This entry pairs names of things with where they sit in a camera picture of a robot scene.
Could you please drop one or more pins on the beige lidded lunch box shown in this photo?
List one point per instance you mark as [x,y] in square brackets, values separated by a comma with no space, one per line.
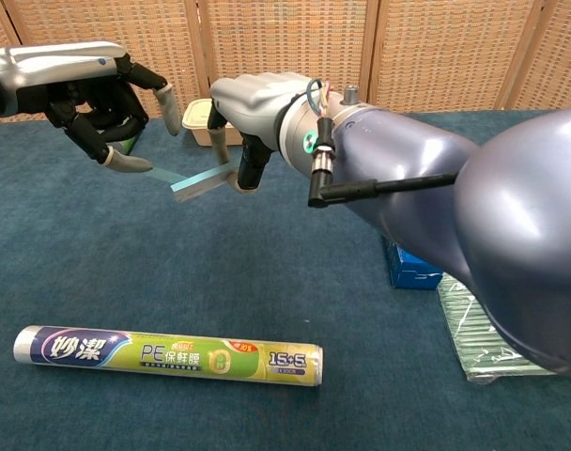
[196,123]

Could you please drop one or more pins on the green striped packet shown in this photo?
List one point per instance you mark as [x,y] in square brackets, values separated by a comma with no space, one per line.
[468,338]

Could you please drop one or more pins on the green drink can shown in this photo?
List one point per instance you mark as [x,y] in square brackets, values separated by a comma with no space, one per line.
[128,139]

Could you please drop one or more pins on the blue cookie box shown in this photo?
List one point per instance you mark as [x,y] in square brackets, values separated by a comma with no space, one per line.
[407,276]

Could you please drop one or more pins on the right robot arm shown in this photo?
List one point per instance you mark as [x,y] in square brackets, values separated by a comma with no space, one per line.
[501,235]

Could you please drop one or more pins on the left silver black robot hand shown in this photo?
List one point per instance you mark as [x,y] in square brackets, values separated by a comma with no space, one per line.
[55,66]

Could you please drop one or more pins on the light blue paper strip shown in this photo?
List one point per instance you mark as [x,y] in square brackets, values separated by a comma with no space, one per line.
[196,181]

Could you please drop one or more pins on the woven folding screen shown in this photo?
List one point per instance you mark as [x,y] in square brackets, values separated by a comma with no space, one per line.
[285,37]

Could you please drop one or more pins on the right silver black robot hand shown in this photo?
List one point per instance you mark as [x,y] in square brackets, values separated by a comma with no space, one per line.
[252,101]

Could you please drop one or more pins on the cling film roll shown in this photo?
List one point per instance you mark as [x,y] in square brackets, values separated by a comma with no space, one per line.
[173,359]

